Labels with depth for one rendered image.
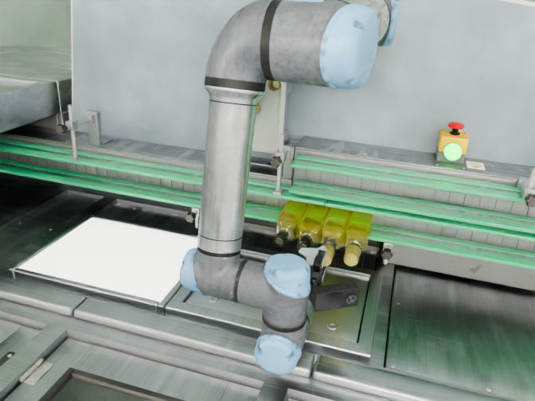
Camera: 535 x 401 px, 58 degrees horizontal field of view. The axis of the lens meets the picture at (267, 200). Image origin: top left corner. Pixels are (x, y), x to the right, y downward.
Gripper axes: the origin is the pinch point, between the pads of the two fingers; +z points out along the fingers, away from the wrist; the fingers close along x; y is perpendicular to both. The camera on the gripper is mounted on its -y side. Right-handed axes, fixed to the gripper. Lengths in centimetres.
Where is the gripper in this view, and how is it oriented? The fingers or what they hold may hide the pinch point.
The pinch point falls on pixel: (325, 258)
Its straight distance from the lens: 111.1
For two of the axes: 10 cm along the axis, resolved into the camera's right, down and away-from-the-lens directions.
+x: -0.4, 9.1, 4.1
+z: 2.8, -3.8, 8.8
